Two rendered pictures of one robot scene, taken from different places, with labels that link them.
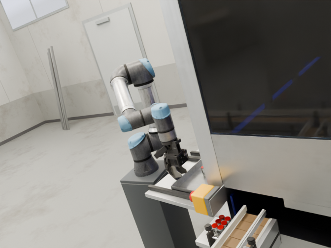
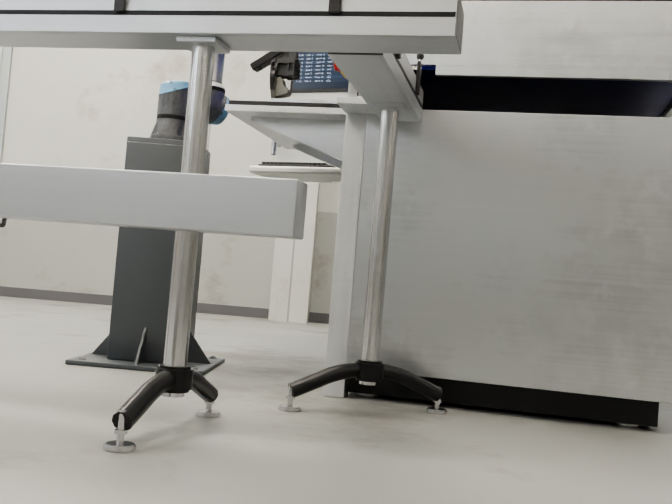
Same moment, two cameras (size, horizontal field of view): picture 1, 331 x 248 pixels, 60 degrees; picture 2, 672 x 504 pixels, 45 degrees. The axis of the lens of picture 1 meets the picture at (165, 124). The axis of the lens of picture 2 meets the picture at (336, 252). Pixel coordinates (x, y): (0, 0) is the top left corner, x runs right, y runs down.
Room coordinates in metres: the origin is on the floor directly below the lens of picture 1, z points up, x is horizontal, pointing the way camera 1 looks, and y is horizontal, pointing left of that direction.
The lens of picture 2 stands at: (-1.16, 1.26, 0.35)
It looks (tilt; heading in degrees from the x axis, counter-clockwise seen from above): 2 degrees up; 327
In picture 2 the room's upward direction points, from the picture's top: 5 degrees clockwise
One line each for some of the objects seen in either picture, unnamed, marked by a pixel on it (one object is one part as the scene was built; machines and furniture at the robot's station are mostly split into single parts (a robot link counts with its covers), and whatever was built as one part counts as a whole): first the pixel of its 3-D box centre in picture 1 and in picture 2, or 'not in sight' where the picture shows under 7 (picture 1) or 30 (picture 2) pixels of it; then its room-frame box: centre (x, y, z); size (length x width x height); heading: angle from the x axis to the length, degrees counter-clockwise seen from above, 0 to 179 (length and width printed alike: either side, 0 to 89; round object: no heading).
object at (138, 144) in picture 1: (139, 145); (176, 99); (1.61, 0.18, 0.96); 0.13 x 0.12 x 0.14; 96
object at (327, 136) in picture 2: not in sight; (300, 139); (1.09, -0.05, 0.79); 0.34 x 0.03 x 0.13; 44
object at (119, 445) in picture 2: not in sight; (172, 397); (0.47, 0.57, 0.07); 0.50 x 0.08 x 0.14; 134
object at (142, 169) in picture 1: (144, 162); (171, 130); (1.61, 0.19, 0.84); 0.15 x 0.15 x 0.10
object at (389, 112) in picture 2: not in sight; (379, 244); (0.63, -0.06, 0.46); 0.09 x 0.09 x 0.77; 44
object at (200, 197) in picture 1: (207, 199); not in sight; (0.82, -0.06, 0.99); 0.08 x 0.07 x 0.07; 44
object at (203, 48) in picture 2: not in sight; (188, 217); (0.47, 0.57, 0.46); 0.09 x 0.09 x 0.77; 44
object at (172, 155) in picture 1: (173, 151); (285, 60); (1.15, 0.00, 1.05); 0.09 x 0.08 x 0.12; 44
